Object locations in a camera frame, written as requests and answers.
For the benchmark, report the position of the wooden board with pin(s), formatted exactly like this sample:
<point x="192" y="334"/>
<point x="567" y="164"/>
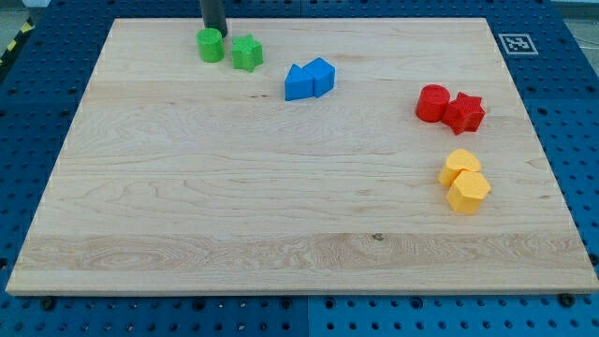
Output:
<point x="182" y="178"/>

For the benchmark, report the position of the red star block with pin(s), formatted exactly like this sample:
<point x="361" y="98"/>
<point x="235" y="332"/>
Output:
<point x="464" y="114"/>

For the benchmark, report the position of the green cylinder block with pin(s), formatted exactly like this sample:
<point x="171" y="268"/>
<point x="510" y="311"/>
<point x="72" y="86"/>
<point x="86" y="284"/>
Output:
<point x="210" y="45"/>

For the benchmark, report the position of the blue triangle block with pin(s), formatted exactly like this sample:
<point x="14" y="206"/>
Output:
<point x="299" y="84"/>

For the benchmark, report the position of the green star block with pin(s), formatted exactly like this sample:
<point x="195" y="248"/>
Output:
<point x="247" y="53"/>

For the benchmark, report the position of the red cylinder block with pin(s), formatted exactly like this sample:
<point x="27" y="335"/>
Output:
<point x="432" y="102"/>

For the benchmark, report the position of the white fiducial marker tag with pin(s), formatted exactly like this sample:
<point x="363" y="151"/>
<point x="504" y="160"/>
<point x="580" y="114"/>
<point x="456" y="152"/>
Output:
<point x="517" y="44"/>

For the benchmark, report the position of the yellow heart block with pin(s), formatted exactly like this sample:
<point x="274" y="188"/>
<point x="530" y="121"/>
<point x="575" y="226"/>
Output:
<point x="457" y="161"/>

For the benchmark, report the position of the yellow hexagon block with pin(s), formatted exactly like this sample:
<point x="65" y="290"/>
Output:
<point x="467" y="192"/>

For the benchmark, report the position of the blue cube block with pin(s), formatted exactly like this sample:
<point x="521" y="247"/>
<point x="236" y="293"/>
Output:
<point x="323" y="74"/>

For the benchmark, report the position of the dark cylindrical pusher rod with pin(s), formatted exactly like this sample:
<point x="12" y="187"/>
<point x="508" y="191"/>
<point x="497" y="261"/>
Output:
<point x="213" y="15"/>

